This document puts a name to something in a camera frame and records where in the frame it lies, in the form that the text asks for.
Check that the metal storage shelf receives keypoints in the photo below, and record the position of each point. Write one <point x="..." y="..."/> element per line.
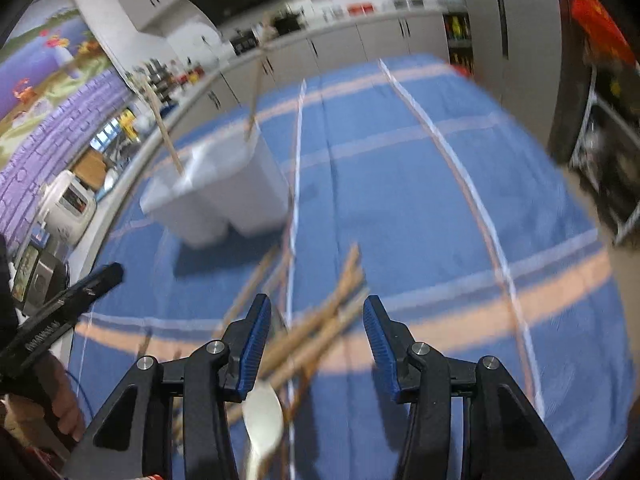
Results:
<point x="600" y="160"/>

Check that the blue plaid tablecloth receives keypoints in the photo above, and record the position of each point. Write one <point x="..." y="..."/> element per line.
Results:
<point x="400" y="185"/>

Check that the red food containers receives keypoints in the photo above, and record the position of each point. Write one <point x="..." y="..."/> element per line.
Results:
<point x="361" y="8"/>

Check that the steel cookware rack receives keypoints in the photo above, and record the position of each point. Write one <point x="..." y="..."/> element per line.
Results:
<point x="155" y="72"/>

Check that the flower wall poster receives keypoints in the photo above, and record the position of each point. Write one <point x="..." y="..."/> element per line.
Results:
<point x="40" y="75"/>

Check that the white rice cooker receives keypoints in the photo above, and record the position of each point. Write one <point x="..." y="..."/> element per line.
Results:
<point x="67" y="205"/>

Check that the white plastic rice spoon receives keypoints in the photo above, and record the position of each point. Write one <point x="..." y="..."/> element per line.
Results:
<point x="262" y="420"/>

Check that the grey refrigerator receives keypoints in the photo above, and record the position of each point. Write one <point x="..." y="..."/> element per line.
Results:
<point x="525" y="60"/>

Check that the bundle of brown chopsticks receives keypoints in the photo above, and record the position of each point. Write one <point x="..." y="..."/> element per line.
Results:
<point x="310" y="325"/>

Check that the yellow oil bottle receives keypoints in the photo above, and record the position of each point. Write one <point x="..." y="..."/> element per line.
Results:
<point x="455" y="27"/>

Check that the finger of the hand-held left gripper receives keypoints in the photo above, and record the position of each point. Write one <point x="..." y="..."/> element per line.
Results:
<point x="97" y="280"/>

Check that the red box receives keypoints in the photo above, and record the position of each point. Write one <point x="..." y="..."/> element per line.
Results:
<point x="600" y="25"/>

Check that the brown wooden chopstick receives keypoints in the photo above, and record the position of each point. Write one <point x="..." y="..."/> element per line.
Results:
<point x="256" y="90"/>

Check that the grey kitchen counter cabinets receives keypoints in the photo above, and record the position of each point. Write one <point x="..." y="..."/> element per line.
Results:
<point x="350" y="45"/>

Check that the person's left hand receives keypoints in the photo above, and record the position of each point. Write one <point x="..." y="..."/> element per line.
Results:
<point x="65" y="400"/>

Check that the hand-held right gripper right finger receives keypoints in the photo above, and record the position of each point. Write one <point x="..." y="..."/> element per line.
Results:
<point x="380" y="350"/>

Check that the white plastic utensil holder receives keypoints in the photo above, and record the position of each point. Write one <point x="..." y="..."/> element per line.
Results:
<point x="225" y="185"/>

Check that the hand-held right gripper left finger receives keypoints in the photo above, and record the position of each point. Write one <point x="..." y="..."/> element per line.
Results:
<point x="252" y="350"/>

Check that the light wooden chopstick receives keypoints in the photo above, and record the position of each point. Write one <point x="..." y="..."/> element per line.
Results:
<point x="162" y="125"/>

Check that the wooden cutting board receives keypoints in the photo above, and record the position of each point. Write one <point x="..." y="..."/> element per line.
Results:
<point x="87" y="165"/>

